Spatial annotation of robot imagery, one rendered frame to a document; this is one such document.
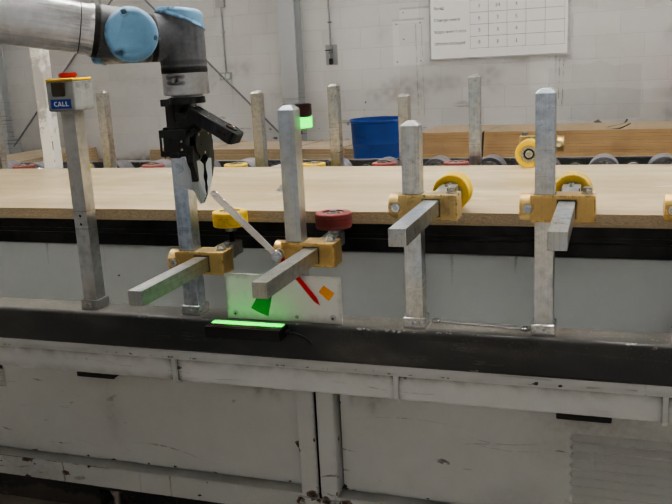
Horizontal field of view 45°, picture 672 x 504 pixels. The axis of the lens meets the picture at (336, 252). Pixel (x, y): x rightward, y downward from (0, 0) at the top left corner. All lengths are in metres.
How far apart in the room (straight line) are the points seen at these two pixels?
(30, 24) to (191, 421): 1.19
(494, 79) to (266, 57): 2.65
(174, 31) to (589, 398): 1.06
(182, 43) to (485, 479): 1.20
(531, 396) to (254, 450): 0.82
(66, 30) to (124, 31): 0.09
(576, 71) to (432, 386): 7.18
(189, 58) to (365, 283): 0.65
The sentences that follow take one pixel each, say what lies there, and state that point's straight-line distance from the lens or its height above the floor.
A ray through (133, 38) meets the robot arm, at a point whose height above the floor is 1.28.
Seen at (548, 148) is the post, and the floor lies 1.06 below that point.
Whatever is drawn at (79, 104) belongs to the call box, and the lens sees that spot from 1.86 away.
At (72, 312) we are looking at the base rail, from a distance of 1.96.
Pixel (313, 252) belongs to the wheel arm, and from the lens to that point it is 1.63.
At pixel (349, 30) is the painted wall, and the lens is 9.27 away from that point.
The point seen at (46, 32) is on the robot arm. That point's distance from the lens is 1.45.
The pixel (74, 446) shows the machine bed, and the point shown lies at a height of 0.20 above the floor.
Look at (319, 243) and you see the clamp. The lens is 1.65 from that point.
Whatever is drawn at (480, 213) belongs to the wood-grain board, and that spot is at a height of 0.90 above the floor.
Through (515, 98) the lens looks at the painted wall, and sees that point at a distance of 8.80.
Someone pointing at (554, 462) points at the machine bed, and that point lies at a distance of 1.99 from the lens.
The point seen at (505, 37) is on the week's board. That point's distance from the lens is 8.79.
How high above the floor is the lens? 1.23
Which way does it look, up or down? 13 degrees down
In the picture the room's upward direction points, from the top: 3 degrees counter-clockwise
